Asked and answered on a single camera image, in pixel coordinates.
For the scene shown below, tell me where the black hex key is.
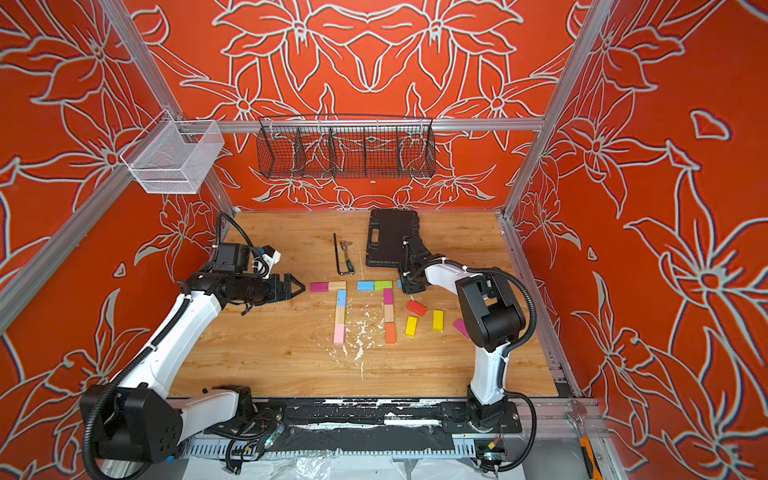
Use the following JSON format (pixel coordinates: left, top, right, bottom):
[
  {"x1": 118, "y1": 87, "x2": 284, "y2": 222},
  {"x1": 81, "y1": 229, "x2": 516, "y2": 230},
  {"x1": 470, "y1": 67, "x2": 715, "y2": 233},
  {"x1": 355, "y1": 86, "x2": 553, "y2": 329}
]
[{"x1": 333, "y1": 232, "x2": 354, "y2": 276}]

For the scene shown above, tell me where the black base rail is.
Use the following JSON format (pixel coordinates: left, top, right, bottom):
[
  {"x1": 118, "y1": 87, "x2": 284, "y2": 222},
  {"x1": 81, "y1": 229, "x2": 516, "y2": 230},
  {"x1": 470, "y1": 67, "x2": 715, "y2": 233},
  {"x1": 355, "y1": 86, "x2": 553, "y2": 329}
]
[{"x1": 239, "y1": 398, "x2": 523, "y2": 436}]

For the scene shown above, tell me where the pink block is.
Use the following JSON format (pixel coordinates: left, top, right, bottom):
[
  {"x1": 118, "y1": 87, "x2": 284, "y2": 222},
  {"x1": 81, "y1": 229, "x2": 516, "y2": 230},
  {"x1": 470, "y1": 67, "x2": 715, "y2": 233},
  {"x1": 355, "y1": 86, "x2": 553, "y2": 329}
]
[{"x1": 333, "y1": 324, "x2": 345, "y2": 345}]

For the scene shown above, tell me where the green block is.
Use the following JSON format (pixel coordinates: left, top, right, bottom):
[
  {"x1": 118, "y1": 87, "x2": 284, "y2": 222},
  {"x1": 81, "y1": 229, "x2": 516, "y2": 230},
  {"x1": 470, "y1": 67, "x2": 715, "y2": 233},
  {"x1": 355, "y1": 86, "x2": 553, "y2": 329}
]
[{"x1": 374, "y1": 280, "x2": 393, "y2": 291}]

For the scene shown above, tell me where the natural wood block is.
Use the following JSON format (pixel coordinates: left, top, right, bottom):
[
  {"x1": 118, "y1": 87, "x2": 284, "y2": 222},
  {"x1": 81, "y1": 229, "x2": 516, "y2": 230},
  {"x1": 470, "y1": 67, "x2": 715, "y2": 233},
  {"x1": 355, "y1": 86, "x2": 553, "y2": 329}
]
[
  {"x1": 384, "y1": 304, "x2": 395, "y2": 323},
  {"x1": 328, "y1": 281, "x2": 347, "y2": 291},
  {"x1": 334, "y1": 306, "x2": 346, "y2": 325}
]

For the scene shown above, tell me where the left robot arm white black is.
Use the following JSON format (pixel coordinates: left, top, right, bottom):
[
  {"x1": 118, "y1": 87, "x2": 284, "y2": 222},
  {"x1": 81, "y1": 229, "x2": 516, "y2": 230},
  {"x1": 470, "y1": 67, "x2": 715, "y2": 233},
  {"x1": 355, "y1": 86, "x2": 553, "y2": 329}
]
[{"x1": 79, "y1": 236, "x2": 306, "y2": 479}]

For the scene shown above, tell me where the green handled ratchet wrench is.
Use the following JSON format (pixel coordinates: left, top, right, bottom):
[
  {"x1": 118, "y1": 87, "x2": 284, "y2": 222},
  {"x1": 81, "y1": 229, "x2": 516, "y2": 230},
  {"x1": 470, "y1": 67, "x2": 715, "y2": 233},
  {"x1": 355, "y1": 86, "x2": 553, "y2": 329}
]
[{"x1": 339, "y1": 241, "x2": 355, "y2": 275}]

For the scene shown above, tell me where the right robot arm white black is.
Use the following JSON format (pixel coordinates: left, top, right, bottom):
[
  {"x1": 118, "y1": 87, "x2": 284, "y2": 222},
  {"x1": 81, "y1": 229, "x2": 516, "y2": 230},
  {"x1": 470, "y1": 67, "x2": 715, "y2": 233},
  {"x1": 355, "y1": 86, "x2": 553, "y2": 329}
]
[{"x1": 398, "y1": 236, "x2": 538, "y2": 475}]

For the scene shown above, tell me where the orange block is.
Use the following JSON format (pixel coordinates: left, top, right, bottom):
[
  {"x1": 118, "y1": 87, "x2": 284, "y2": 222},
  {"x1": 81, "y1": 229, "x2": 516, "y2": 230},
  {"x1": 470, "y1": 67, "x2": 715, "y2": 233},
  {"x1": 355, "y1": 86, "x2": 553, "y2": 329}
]
[{"x1": 385, "y1": 322, "x2": 397, "y2": 344}]

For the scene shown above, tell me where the black wire basket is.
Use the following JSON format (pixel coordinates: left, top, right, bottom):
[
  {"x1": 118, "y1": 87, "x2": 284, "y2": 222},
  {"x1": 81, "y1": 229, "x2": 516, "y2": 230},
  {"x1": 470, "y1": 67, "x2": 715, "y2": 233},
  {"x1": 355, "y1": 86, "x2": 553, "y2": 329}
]
[{"x1": 256, "y1": 115, "x2": 437, "y2": 180}]

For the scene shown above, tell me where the white wire basket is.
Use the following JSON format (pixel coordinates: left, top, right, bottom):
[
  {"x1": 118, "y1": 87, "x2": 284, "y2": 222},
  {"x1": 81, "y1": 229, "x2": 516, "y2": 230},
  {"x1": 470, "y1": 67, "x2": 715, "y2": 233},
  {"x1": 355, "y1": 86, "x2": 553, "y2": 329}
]
[{"x1": 120, "y1": 120, "x2": 224, "y2": 195}]

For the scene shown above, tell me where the yellow block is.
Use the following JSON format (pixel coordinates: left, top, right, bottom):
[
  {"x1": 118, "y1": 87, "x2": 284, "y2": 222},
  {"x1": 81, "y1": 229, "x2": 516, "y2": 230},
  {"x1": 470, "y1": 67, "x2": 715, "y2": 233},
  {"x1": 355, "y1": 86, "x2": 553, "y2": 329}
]
[
  {"x1": 405, "y1": 316, "x2": 418, "y2": 337},
  {"x1": 432, "y1": 309, "x2": 444, "y2": 332}
]

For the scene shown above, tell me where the orange handled tool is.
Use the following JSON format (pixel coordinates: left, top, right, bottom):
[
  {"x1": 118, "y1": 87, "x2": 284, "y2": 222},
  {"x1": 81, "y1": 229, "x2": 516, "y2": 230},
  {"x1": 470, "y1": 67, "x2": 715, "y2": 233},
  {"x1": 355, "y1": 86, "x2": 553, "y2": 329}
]
[{"x1": 579, "y1": 437, "x2": 604, "y2": 480}]

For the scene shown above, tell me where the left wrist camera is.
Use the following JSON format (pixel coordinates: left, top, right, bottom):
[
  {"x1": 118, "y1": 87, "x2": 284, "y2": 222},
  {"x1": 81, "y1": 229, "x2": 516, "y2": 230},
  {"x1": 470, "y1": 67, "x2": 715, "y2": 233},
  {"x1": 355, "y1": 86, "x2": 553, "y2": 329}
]
[{"x1": 253, "y1": 245, "x2": 281, "y2": 278}]

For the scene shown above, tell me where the magenta block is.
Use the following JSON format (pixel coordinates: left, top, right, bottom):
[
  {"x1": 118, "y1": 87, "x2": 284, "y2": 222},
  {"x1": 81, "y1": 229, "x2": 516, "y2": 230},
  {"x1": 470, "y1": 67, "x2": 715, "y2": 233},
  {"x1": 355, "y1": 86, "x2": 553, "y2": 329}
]
[
  {"x1": 453, "y1": 318, "x2": 470, "y2": 339},
  {"x1": 310, "y1": 282, "x2": 330, "y2": 293},
  {"x1": 383, "y1": 288, "x2": 394, "y2": 305}
]

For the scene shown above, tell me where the red block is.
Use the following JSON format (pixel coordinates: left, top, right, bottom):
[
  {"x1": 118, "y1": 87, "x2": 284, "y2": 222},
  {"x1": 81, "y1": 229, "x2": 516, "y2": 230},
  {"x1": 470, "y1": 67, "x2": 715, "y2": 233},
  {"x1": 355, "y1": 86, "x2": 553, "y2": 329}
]
[{"x1": 406, "y1": 300, "x2": 428, "y2": 317}]

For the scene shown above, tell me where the black plastic tool case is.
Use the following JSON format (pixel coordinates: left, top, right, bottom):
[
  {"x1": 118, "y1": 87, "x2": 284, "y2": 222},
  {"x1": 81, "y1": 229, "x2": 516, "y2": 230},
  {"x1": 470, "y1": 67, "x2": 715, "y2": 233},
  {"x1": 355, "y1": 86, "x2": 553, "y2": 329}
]
[{"x1": 366, "y1": 209, "x2": 420, "y2": 269}]

